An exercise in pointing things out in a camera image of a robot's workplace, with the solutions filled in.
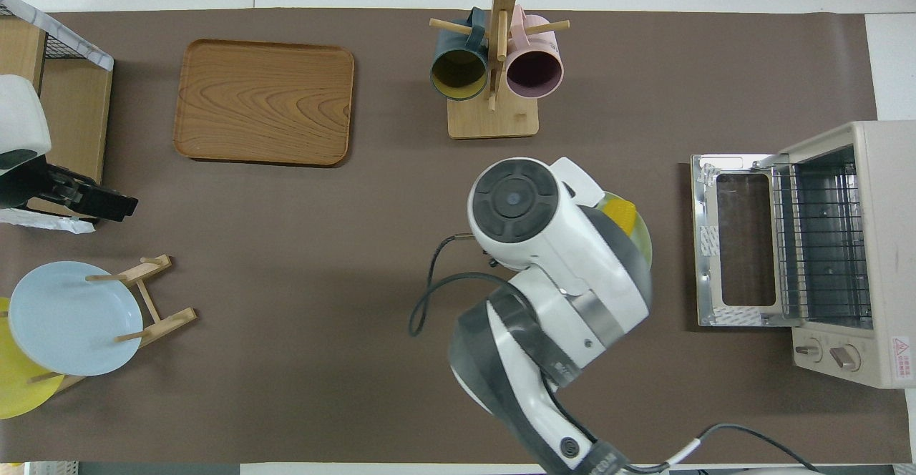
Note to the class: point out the pink mug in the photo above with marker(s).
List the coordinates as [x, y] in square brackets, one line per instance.
[533, 71]

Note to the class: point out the wooden step shelf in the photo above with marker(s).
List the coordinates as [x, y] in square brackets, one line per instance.
[71, 131]

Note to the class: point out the light blue plate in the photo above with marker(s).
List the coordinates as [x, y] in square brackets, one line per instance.
[71, 317]

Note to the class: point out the wooden plate rack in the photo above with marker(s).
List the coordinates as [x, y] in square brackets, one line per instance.
[168, 321]

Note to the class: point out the wooden mug tree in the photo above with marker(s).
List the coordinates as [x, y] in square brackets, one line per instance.
[494, 121]

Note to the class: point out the cream toaster oven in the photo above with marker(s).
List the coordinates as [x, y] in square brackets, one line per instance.
[880, 246]

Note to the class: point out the yellow corn cob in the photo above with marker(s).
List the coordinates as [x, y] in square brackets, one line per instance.
[622, 216]

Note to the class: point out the yellow plate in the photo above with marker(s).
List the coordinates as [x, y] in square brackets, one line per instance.
[18, 389]

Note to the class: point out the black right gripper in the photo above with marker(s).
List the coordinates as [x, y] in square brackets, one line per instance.
[21, 185]

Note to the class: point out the pale green plate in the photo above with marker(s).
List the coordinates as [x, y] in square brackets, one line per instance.
[642, 246]

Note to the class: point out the wooden serving tray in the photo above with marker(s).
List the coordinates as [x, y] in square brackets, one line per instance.
[265, 103]

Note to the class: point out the dark teal mug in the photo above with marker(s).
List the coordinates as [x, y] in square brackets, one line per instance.
[458, 74]

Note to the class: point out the brown table mat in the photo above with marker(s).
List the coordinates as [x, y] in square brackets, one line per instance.
[300, 246]

